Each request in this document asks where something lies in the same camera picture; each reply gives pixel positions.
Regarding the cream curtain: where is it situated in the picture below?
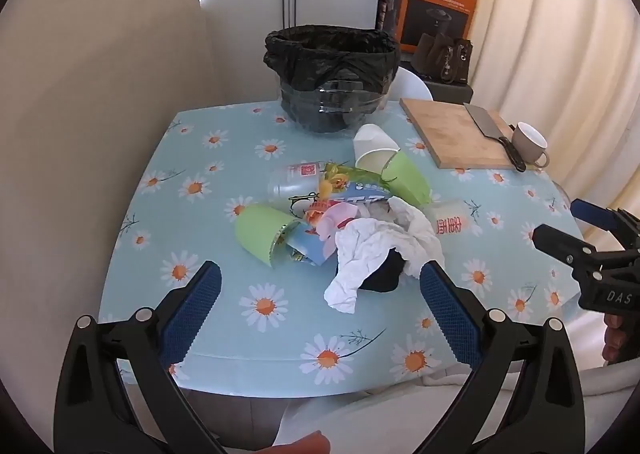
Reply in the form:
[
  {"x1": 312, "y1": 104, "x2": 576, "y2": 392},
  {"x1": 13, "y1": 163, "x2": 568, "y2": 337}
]
[{"x1": 470, "y1": 0, "x2": 640, "y2": 215}]

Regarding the person's left hand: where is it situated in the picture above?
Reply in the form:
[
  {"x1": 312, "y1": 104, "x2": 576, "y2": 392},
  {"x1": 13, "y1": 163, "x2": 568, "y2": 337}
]
[{"x1": 270, "y1": 431, "x2": 331, "y2": 454}]

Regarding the daisy print tablecloth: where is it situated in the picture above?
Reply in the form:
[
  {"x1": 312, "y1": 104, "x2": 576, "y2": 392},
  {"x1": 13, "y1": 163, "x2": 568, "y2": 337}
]
[{"x1": 98, "y1": 99, "x2": 586, "y2": 392}]

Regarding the brown mug white inside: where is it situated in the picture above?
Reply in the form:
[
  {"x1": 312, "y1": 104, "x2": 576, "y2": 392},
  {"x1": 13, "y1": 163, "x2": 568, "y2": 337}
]
[{"x1": 509, "y1": 122, "x2": 551, "y2": 170}]

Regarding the white paper cup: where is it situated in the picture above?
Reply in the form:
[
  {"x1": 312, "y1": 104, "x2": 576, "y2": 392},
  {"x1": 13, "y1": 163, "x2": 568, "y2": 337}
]
[{"x1": 353, "y1": 123, "x2": 402, "y2": 172}]

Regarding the green paper cup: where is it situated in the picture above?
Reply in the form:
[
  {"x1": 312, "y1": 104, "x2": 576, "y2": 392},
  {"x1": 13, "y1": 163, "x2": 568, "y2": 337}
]
[
  {"x1": 381, "y1": 150, "x2": 432, "y2": 207},
  {"x1": 235, "y1": 204, "x2": 301, "y2": 267}
]

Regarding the steel cleaver black handle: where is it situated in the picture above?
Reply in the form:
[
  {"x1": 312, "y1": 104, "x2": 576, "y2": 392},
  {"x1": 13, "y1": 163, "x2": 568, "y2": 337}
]
[{"x1": 463, "y1": 102, "x2": 527, "y2": 173}]

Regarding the black sock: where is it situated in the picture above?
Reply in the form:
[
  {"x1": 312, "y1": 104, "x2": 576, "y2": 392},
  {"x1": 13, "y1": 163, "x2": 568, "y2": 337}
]
[{"x1": 360, "y1": 249, "x2": 406, "y2": 292}]

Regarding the white chair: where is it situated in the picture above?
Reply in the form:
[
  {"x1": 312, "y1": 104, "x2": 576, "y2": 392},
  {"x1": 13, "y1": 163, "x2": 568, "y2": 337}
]
[{"x1": 392, "y1": 66, "x2": 433, "y2": 102}]

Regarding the clear plastic bottle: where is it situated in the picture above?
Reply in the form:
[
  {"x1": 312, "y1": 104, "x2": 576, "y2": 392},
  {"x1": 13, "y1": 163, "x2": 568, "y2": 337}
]
[{"x1": 266, "y1": 160, "x2": 396, "y2": 207}]

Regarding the yellow green snack wrapper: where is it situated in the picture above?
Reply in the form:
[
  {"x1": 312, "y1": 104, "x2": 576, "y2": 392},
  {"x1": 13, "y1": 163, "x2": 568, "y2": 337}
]
[{"x1": 319, "y1": 161, "x2": 352, "y2": 198}]

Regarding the colourful snack packet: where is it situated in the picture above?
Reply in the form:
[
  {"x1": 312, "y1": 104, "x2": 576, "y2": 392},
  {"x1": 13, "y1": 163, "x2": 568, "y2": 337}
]
[{"x1": 285, "y1": 221, "x2": 346, "y2": 267}]

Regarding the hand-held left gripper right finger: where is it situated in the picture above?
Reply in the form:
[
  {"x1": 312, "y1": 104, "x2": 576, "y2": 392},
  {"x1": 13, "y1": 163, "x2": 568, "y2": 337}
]
[{"x1": 419, "y1": 259, "x2": 587, "y2": 454}]

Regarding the wooden cutting board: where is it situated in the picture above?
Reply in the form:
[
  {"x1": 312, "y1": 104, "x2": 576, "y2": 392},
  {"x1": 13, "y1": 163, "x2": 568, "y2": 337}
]
[{"x1": 399, "y1": 97, "x2": 543, "y2": 170}]

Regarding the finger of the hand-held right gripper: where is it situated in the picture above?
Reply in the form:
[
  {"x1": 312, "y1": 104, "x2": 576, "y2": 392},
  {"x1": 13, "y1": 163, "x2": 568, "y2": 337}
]
[
  {"x1": 532, "y1": 224, "x2": 640, "y2": 280},
  {"x1": 571, "y1": 199, "x2": 640, "y2": 247}
]

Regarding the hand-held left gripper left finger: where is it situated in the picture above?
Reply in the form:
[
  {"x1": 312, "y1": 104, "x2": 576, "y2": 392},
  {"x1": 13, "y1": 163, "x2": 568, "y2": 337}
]
[{"x1": 54, "y1": 260, "x2": 226, "y2": 454}]

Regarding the clear plastic waste bin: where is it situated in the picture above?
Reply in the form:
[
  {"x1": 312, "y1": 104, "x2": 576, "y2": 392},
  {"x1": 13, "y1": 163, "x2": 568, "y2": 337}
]
[{"x1": 277, "y1": 76, "x2": 397, "y2": 135}]

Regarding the black low cabinet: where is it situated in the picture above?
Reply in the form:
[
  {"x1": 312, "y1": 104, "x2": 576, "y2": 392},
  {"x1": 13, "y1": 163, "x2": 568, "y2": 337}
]
[{"x1": 400, "y1": 66, "x2": 473, "y2": 102}]

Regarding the brown handbag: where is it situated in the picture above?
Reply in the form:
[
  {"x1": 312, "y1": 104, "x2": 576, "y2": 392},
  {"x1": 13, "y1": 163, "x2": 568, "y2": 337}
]
[{"x1": 411, "y1": 32, "x2": 473, "y2": 85}]

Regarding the clear plastic cup red print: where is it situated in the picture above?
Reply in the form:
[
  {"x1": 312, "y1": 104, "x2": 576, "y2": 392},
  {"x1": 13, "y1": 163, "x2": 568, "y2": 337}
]
[{"x1": 429, "y1": 199, "x2": 478, "y2": 241}]

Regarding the person's right hand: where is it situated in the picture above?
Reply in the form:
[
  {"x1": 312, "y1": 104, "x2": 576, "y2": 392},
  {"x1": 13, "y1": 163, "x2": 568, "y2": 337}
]
[{"x1": 602, "y1": 311, "x2": 640, "y2": 365}]

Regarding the white tissue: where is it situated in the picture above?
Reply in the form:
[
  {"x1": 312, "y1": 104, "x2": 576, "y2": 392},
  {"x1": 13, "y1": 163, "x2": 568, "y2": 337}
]
[{"x1": 324, "y1": 196, "x2": 446, "y2": 315}]

